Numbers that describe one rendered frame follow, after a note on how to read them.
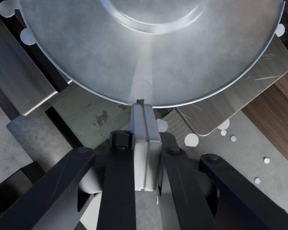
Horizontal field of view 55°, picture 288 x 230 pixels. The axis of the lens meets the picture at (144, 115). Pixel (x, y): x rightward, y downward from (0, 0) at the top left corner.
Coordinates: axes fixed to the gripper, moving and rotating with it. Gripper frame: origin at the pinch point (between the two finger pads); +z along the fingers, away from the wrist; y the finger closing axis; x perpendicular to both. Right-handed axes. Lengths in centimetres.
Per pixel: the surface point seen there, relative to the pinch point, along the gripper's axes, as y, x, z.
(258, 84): 13.2, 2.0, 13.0
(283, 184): 65, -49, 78
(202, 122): 7.2, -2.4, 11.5
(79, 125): -7.9, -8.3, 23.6
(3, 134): -46, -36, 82
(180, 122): 18, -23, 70
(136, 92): -0.1, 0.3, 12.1
